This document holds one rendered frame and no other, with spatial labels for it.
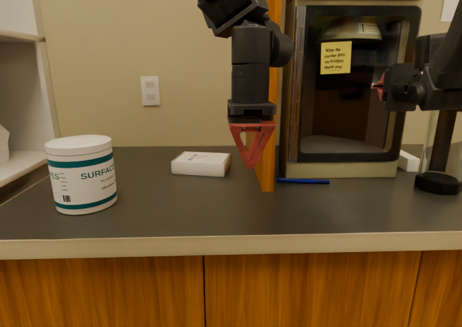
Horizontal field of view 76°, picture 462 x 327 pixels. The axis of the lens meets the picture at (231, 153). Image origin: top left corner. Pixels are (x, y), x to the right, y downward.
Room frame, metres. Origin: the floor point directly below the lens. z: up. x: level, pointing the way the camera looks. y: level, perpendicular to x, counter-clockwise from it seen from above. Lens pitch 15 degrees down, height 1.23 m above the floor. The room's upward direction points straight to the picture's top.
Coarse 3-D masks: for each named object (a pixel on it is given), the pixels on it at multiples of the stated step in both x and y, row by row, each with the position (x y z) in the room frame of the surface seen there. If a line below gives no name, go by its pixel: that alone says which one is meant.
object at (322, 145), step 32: (320, 32) 0.79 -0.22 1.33; (352, 32) 0.79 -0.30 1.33; (384, 32) 0.79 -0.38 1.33; (416, 32) 0.79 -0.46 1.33; (320, 64) 0.79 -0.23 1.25; (352, 64) 0.79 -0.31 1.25; (384, 64) 0.79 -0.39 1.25; (320, 96) 0.79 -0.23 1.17; (352, 96) 0.79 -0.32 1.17; (320, 128) 0.79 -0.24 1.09; (352, 128) 0.79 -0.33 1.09; (384, 128) 0.79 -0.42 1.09; (320, 160) 0.79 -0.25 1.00; (352, 160) 0.79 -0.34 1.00; (384, 160) 0.79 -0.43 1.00
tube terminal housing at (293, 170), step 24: (288, 0) 0.87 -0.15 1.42; (312, 0) 0.80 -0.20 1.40; (336, 0) 0.80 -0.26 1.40; (360, 0) 0.80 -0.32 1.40; (384, 0) 0.80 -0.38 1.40; (408, 0) 0.81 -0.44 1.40; (288, 24) 0.86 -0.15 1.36; (288, 72) 0.83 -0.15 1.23; (288, 96) 0.81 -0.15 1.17; (288, 120) 0.80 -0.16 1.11; (288, 168) 0.80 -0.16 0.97; (312, 168) 0.80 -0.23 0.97; (336, 168) 0.80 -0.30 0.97; (360, 168) 0.80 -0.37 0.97; (384, 168) 0.81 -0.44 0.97
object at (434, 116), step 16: (432, 112) 0.73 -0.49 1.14; (448, 112) 0.69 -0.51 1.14; (432, 128) 0.72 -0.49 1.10; (448, 128) 0.69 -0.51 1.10; (432, 144) 0.71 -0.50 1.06; (448, 144) 0.69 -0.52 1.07; (432, 160) 0.70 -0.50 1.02; (448, 160) 0.68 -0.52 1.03; (432, 176) 0.70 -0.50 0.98; (448, 176) 0.68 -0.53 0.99
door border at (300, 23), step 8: (304, 8) 0.78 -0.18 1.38; (304, 16) 0.78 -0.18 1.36; (296, 24) 0.78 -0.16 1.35; (304, 24) 0.78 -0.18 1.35; (304, 32) 0.78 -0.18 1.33; (304, 40) 0.78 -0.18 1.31; (296, 48) 0.78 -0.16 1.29; (296, 56) 0.78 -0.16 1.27; (296, 64) 0.78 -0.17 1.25; (296, 72) 0.78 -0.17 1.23; (296, 80) 0.78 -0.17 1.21; (296, 88) 0.78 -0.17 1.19; (296, 96) 0.78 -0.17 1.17; (296, 104) 0.78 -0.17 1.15; (296, 112) 0.78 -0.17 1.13; (296, 120) 0.78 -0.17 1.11; (296, 128) 0.78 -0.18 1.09; (296, 136) 0.78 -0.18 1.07; (296, 144) 0.78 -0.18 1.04; (288, 152) 0.78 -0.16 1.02; (296, 152) 0.78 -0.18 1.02; (296, 160) 0.78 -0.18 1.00
